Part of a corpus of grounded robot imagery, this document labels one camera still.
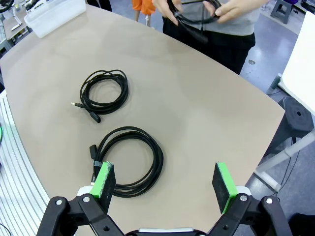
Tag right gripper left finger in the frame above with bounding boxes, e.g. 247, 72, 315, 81
36, 161, 124, 236

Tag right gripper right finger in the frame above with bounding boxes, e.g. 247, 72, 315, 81
209, 161, 292, 236

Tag black braided USB extension cable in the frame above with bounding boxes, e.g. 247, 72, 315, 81
89, 126, 165, 198
70, 69, 129, 124

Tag black cables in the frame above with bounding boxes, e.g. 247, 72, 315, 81
167, 0, 222, 45

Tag person's left hand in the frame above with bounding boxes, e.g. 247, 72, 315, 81
214, 0, 256, 24

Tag person's right hand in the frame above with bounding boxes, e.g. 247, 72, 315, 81
152, 0, 184, 26

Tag white table leg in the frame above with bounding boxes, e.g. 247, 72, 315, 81
253, 130, 315, 193

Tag white slatted platform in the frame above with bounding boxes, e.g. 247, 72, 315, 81
0, 89, 54, 236

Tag black plastic stool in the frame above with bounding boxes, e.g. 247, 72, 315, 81
283, 96, 315, 148

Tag person in gray hoodie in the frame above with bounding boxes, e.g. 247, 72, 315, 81
162, 0, 271, 75

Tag clear plastic storage bin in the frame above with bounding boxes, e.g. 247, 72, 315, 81
24, 0, 87, 39

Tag gray step stool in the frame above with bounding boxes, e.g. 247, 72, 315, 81
270, 0, 296, 25

